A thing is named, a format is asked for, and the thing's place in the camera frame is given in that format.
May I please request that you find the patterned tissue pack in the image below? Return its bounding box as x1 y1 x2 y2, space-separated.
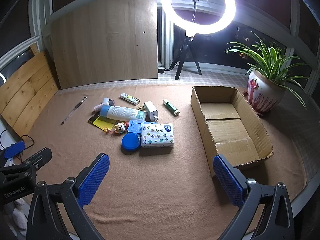
140 123 175 148

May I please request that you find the green and white glue stick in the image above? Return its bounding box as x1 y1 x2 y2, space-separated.
162 99 180 116

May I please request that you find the clear black gel pen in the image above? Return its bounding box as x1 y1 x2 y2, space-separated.
62 96 87 125

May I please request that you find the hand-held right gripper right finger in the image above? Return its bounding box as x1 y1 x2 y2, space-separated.
212 154 295 240

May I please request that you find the blue phone stand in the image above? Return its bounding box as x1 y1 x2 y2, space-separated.
127 120 153 133

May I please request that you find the yellow card packet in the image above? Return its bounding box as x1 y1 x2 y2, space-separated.
87 114 117 132

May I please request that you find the patterned white lighter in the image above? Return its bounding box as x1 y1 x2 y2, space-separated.
119 93 139 105

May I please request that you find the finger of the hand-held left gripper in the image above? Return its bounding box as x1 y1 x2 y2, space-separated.
0 141 26 160
10 147 53 180

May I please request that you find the cardboard box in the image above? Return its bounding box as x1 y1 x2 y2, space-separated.
190 85 274 178

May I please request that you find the light wooden board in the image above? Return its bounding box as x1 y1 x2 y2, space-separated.
50 0 158 90

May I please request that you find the blue round lid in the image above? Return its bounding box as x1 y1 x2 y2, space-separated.
121 132 142 154

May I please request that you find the white and red plant pot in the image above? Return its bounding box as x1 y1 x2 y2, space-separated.
247 69 286 113

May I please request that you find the pine slat panel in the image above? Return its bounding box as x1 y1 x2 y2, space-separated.
0 43 59 136

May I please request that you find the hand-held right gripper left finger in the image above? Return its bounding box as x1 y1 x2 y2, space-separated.
26 152 110 240

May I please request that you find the black cable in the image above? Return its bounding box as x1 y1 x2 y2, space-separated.
0 125 35 163

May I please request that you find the small cartoon doll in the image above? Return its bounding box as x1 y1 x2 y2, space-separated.
107 121 130 137

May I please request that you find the small pink bottle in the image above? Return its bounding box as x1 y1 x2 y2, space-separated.
94 97 115 112

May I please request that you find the blue and white spray can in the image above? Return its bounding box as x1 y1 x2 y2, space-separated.
99 105 147 122

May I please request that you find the person's left forearm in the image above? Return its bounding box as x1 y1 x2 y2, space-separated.
5 200 28 236

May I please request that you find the white wall charger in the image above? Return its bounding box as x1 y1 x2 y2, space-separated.
144 101 159 122

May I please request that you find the white ring light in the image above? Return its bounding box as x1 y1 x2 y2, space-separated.
161 0 237 37

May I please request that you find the green spider plant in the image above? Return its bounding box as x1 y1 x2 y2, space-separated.
226 31 312 109

